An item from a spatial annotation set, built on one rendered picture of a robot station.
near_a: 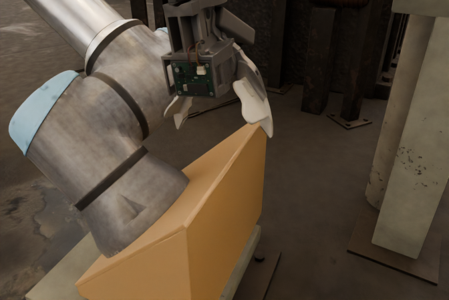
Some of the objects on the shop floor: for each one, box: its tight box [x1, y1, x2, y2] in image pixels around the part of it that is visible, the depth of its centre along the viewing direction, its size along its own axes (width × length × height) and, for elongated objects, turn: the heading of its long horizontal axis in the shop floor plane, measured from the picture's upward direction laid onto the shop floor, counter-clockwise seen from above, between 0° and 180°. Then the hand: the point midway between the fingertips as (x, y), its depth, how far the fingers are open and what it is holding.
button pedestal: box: [347, 0, 449, 286], centre depth 72 cm, size 16×24×62 cm, turn 61°
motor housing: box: [301, 0, 372, 116], centre depth 134 cm, size 13×22×54 cm, turn 61°
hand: (224, 131), depth 55 cm, fingers open, 14 cm apart
